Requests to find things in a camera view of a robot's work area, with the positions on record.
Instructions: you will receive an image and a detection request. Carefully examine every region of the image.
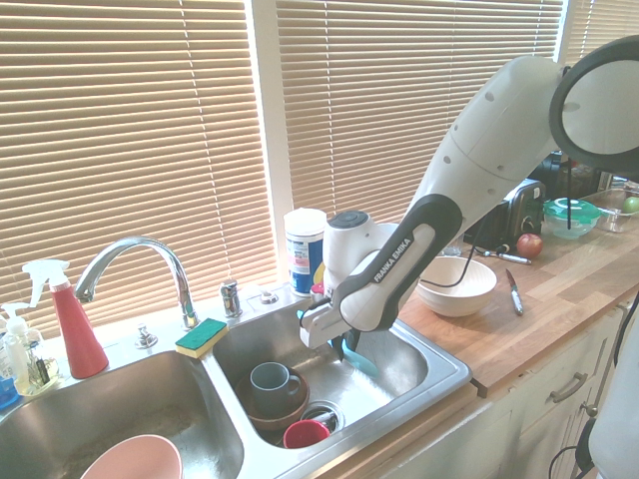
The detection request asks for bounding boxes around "clear glass dish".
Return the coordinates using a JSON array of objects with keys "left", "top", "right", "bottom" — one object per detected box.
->
[{"left": 593, "top": 187, "right": 639, "bottom": 235}]

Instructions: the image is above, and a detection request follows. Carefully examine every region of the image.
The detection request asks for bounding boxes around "stainless steel double sink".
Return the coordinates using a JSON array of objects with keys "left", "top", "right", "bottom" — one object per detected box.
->
[{"left": 0, "top": 283, "right": 473, "bottom": 479}]

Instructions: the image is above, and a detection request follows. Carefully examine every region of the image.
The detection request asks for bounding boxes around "red apple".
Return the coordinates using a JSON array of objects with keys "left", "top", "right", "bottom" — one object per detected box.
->
[{"left": 515, "top": 233, "right": 544, "bottom": 259}]

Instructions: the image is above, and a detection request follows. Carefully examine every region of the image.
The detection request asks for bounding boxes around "pink bowl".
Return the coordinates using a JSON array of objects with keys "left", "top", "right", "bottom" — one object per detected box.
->
[{"left": 79, "top": 433, "right": 185, "bottom": 479}]

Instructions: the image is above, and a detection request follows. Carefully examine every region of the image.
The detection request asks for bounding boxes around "green yellow sponge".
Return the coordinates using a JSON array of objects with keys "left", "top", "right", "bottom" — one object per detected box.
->
[{"left": 174, "top": 317, "right": 230, "bottom": 359}]

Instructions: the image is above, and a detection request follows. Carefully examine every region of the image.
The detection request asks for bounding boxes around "brown wooden bowl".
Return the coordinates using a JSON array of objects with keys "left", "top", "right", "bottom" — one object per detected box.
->
[{"left": 234, "top": 366, "right": 312, "bottom": 433}]

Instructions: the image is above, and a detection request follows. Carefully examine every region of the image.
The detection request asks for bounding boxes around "red spray bottle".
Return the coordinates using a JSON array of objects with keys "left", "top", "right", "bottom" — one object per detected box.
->
[{"left": 21, "top": 259, "right": 110, "bottom": 380}]

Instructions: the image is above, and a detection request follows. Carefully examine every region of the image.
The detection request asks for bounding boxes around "black cable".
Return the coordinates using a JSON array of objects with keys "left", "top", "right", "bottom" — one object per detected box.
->
[
  {"left": 561, "top": 64, "right": 576, "bottom": 232},
  {"left": 421, "top": 219, "right": 483, "bottom": 289},
  {"left": 548, "top": 417, "right": 600, "bottom": 479}
]

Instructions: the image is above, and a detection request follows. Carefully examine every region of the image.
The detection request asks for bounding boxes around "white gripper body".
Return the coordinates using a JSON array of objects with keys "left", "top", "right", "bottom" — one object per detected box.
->
[{"left": 299, "top": 301, "right": 353, "bottom": 351}]

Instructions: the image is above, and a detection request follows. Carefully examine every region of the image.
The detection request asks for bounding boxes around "green lid glass container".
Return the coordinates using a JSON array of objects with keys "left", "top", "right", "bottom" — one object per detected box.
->
[{"left": 542, "top": 197, "right": 604, "bottom": 241}]

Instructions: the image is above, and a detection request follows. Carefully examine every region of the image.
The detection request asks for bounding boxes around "clear pump soap bottle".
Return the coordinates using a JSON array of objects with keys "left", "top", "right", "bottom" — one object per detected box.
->
[{"left": 0, "top": 301, "right": 61, "bottom": 398}]

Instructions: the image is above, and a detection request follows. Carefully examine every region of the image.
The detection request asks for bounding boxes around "small paring knife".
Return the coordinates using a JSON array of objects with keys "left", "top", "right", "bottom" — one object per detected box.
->
[{"left": 504, "top": 267, "right": 525, "bottom": 316}]

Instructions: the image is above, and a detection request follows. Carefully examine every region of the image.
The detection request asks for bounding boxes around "chrome sink soap dispenser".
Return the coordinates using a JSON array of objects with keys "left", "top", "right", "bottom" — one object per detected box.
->
[{"left": 220, "top": 278, "right": 245, "bottom": 319}]

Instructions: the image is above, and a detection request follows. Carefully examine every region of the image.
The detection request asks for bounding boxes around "blue plastic item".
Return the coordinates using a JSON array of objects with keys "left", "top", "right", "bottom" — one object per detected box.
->
[{"left": 0, "top": 373, "right": 21, "bottom": 411}]

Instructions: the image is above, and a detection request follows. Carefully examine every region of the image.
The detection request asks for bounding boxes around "beige window blind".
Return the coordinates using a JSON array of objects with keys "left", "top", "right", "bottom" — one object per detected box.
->
[
  {"left": 566, "top": 0, "right": 639, "bottom": 66},
  {"left": 0, "top": 0, "right": 280, "bottom": 340},
  {"left": 274, "top": 0, "right": 569, "bottom": 260}
]

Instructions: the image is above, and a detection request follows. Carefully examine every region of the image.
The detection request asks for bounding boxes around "red mug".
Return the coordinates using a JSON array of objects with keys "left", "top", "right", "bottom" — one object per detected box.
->
[{"left": 283, "top": 419, "right": 331, "bottom": 450}]

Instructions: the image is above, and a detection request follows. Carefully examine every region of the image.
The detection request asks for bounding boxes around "metal drawer handle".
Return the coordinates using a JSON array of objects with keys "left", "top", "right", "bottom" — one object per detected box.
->
[{"left": 550, "top": 371, "right": 589, "bottom": 404}]

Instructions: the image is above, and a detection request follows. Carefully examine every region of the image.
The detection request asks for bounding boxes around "metal sink drain strainer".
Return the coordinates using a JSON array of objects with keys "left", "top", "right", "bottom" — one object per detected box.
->
[{"left": 299, "top": 399, "right": 345, "bottom": 433}]

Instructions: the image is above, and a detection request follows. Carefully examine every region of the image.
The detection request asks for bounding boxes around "cream kitchen cabinet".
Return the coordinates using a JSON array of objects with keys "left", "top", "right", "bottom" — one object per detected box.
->
[{"left": 463, "top": 291, "right": 639, "bottom": 479}]

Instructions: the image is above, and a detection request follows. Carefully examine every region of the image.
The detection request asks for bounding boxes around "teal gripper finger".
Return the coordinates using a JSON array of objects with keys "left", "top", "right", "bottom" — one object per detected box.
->
[
  {"left": 344, "top": 346, "right": 379, "bottom": 379},
  {"left": 328, "top": 334, "right": 360, "bottom": 362}
]

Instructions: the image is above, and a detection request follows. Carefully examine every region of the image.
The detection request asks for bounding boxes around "silver kitchen utensil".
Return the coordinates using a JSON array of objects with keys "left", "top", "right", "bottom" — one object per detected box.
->
[{"left": 482, "top": 248, "right": 533, "bottom": 265}]

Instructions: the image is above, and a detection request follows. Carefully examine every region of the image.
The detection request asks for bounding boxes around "chrome sink sprayer knob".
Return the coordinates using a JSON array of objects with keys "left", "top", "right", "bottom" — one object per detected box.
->
[{"left": 134, "top": 322, "right": 159, "bottom": 349}]

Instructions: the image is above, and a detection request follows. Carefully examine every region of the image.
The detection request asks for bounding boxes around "white cleaner canister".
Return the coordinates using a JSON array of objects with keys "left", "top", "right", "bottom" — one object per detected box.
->
[{"left": 283, "top": 208, "right": 328, "bottom": 299}]

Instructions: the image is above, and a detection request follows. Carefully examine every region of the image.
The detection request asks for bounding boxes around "black silver toaster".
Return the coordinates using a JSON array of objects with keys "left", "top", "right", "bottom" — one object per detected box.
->
[{"left": 463, "top": 178, "right": 548, "bottom": 250}]

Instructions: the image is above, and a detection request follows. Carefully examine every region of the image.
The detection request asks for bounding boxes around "grey ceramic mug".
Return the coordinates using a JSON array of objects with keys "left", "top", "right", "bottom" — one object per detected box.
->
[{"left": 249, "top": 362, "right": 305, "bottom": 419}]

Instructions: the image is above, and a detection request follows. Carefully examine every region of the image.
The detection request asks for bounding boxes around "white ribbed bowl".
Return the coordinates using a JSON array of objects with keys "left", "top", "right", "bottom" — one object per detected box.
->
[{"left": 416, "top": 255, "right": 499, "bottom": 318}]

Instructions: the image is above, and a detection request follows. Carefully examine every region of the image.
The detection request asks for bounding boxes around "chrome curved faucet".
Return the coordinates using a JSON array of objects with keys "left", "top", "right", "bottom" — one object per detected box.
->
[{"left": 73, "top": 236, "right": 201, "bottom": 331}]

